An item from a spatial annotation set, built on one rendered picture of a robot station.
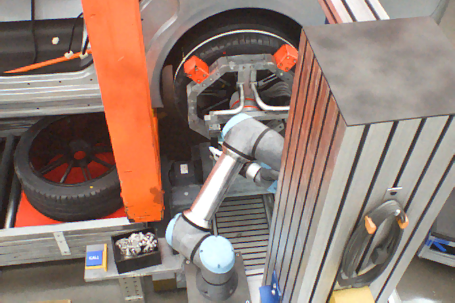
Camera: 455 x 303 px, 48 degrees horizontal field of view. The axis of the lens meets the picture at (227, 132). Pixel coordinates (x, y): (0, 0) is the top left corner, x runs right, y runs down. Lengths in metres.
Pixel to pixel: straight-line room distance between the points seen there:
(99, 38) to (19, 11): 1.60
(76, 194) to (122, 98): 0.90
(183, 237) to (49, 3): 1.85
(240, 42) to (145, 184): 0.75
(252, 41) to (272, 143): 0.74
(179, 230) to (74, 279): 1.26
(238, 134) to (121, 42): 0.49
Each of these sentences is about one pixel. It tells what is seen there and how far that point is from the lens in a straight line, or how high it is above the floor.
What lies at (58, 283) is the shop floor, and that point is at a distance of 2.98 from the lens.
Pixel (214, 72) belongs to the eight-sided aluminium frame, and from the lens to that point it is 2.28.
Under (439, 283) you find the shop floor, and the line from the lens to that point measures 3.12.
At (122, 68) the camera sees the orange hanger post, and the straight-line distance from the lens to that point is 1.75.
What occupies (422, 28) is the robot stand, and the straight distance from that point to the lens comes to 1.00.
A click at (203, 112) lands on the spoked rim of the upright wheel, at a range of 2.63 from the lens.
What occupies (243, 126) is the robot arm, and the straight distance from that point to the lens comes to 1.73.
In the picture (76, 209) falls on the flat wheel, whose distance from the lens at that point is 2.70.
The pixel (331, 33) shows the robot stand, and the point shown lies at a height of 2.03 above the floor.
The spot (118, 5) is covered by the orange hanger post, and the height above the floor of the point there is 1.70.
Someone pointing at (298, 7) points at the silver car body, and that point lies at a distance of 2.33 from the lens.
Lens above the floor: 2.57
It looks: 47 degrees down
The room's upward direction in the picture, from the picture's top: 2 degrees clockwise
